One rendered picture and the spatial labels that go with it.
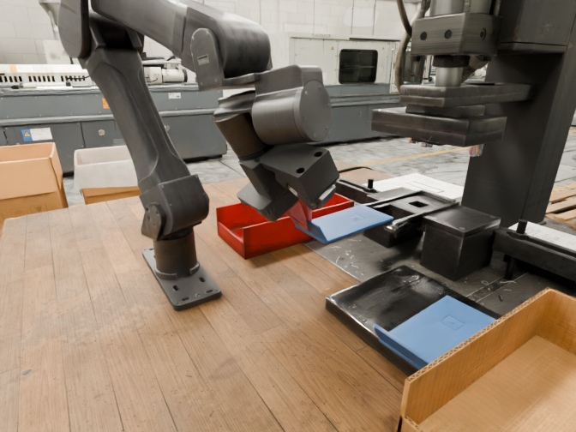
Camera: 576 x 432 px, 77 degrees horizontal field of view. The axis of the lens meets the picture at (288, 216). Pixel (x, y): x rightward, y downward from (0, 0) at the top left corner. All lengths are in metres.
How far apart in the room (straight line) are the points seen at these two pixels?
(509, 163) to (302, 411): 0.62
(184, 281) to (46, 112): 4.38
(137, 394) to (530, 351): 0.44
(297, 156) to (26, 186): 2.32
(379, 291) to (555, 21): 0.49
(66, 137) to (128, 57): 4.33
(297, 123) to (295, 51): 5.34
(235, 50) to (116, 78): 0.22
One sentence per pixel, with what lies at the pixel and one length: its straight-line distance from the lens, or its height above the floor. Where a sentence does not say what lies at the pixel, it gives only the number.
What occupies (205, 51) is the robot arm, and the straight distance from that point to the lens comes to 0.39.
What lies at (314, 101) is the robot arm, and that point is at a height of 1.18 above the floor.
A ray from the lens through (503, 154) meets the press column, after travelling 0.84.
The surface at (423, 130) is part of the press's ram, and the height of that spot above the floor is 1.12.
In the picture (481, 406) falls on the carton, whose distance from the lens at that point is 0.44.
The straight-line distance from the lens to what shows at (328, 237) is 0.51.
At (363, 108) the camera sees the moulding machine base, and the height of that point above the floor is 0.59.
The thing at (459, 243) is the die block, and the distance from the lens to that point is 0.60.
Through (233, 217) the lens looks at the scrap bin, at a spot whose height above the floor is 0.93.
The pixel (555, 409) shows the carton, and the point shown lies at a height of 0.90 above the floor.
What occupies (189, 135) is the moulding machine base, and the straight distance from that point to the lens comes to 5.07.
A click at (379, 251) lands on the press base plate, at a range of 0.68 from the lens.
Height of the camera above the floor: 1.21
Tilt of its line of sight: 22 degrees down
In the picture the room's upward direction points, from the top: straight up
